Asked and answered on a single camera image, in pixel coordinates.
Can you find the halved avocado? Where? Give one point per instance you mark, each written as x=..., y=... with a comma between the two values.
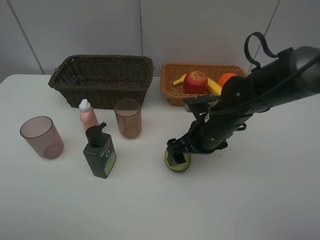
x=179, y=168

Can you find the dark green pump bottle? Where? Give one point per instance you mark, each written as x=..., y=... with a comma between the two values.
x=99, y=152

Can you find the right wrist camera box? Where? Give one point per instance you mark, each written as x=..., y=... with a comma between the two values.
x=200, y=104

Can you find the dark brown wicker basket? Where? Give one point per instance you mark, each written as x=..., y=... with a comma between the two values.
x=103, y=79

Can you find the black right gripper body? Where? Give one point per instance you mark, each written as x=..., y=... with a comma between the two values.
x=209, y=133

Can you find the right translucent brown cup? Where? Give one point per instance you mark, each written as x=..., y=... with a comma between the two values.
x=128, y=117

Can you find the red apple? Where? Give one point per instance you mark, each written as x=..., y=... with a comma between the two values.
x=195, y=82

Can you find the light brown wicker basket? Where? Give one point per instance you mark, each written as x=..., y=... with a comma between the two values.
x=171, y=72

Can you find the orange tangerine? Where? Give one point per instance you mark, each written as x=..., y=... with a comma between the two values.
x=225, y=77

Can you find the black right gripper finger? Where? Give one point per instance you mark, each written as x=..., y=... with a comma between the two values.
x=174, y=150

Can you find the yellow banana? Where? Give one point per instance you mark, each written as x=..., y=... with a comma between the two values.
x=212, y=86

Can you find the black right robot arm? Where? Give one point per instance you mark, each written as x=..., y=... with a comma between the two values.
x=293, y=76

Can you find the pink bottle white cap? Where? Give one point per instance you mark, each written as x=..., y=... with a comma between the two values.
x=87, y=115

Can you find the left translucent pink cup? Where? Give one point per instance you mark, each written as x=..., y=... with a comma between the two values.
x=41, y=134

